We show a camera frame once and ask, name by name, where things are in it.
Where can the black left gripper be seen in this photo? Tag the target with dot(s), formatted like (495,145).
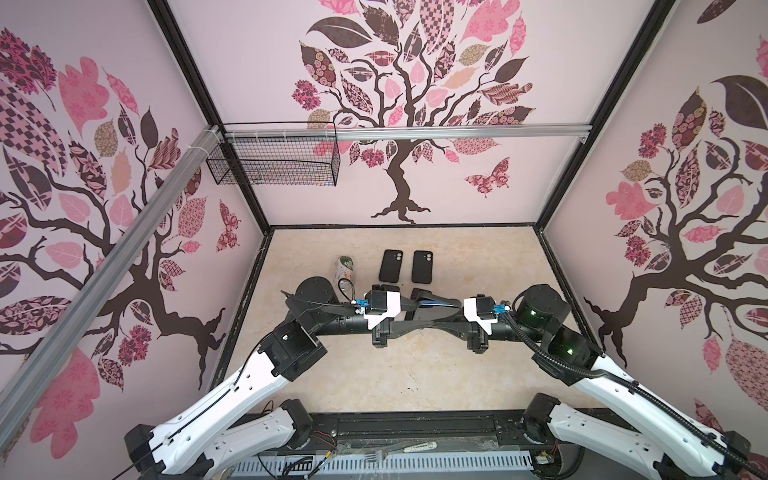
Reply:
(397,330)

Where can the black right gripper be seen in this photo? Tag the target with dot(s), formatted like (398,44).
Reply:
(472,333)

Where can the black phone case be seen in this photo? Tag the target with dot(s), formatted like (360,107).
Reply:
(422,267)
(391,265)

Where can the black smartphone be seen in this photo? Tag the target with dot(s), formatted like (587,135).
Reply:
(435,312)

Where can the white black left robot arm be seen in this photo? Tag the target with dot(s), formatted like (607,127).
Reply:
(209,437)

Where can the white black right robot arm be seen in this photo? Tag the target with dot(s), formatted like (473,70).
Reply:
(661,442)

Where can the crushed green drink can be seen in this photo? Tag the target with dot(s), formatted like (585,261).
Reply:
(344,276)

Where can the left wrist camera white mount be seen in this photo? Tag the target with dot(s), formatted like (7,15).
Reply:
(379,305)

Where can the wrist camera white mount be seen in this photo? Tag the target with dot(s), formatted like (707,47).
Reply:
(483,311)
(379,305)

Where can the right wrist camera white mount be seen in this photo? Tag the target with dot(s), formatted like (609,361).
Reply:
(483,311)

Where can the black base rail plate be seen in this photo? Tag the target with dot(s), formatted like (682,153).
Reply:
(382,434)

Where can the white slotted cable duct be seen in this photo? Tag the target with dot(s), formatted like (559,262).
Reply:
(300,467)

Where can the black wire basket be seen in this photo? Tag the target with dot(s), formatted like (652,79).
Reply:
(290,153)

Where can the aluminium rail back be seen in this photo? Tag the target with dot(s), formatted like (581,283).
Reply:
(413,133)

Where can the aluminium rail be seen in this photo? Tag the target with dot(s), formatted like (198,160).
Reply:
(413,133)
(23,391)

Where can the aluminium rail left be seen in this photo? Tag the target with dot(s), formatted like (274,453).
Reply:
(23,391)

